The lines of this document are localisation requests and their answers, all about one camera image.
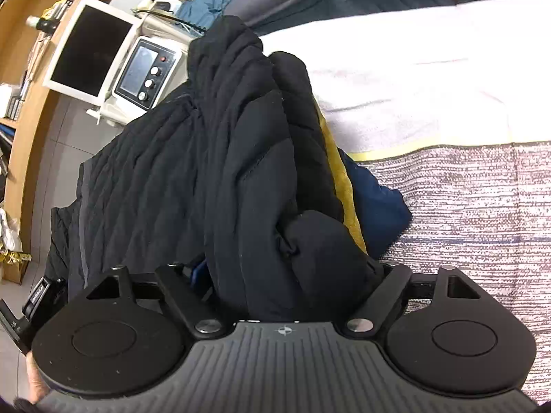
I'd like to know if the small white device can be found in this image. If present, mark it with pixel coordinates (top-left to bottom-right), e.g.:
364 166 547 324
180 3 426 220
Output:
131 0 181 13

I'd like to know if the navy jacket with yellow lining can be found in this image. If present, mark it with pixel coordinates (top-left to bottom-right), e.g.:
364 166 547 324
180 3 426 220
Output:
316 103 412 261

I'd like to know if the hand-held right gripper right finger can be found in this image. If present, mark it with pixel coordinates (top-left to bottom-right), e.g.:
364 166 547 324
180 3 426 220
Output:
342 264 496 339

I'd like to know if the grey speckled blanket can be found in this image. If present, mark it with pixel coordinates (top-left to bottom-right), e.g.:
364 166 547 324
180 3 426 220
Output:
362 140 551 405

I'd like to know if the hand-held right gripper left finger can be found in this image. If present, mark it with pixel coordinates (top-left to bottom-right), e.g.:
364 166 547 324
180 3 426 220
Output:
69 258 228 339

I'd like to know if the wooden bookcase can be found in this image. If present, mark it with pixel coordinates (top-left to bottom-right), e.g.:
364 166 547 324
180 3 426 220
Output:
0 0 119 285

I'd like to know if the black quilted jacket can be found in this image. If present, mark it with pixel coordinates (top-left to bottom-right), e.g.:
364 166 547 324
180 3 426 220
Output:
45 15 388 323

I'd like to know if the white towel with yellow stripe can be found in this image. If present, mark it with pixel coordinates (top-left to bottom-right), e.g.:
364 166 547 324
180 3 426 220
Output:
258 4 551 162

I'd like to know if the cardboard box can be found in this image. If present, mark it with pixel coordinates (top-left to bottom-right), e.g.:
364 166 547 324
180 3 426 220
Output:
0 250 32 285

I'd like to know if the person's left hand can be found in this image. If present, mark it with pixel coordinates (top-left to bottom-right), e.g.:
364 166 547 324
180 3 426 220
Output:
25 350 54 403

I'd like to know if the white beauty machine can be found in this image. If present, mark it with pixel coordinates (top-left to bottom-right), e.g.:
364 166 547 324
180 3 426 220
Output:
86 13 192 127

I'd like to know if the white framed monitor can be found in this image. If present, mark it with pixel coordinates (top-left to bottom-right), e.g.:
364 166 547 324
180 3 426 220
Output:
43 0 143 106

